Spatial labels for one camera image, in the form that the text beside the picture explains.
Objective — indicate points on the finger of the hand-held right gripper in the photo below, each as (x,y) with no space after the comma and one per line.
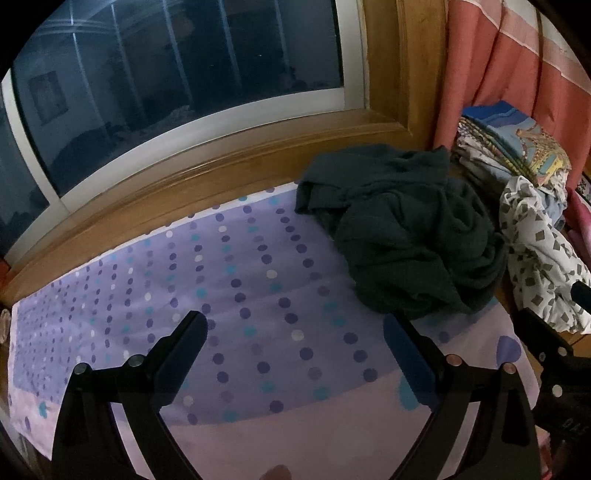
(582,297)
(542,339)

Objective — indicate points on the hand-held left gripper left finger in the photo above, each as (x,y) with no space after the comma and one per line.
(187,350)

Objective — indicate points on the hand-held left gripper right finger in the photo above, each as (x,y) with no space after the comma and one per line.
(406,364)

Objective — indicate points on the dark green pants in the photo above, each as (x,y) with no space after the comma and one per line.
(406,240)

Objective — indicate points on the white patterned garment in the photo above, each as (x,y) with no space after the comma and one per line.
(535,258)

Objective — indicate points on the pink cloth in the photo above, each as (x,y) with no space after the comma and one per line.
(581,221)

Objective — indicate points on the purple dotted bedsheet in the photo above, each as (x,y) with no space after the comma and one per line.
(258,295)

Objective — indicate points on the stack of folded patterned cloths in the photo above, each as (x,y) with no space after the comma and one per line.
(512,138)

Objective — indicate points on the wooden window sill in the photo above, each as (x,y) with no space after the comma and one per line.
(258,170)

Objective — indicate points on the red patterned curtain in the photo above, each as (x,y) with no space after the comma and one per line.
(517,60)

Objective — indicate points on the white framed window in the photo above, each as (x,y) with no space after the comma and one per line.
(184,92)

